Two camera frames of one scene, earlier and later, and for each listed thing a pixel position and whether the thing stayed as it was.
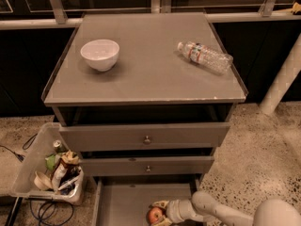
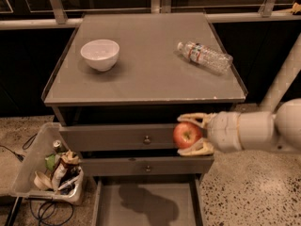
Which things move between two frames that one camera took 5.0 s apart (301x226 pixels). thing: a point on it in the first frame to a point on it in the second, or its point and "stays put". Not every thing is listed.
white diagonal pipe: [286, 75] stays put
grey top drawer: [126, 137] stays put
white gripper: [173, 211] to [223, 131]
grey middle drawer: [148, 166] stays put
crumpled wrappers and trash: [65, 169] stays put
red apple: [154, 215] to [185, 133]
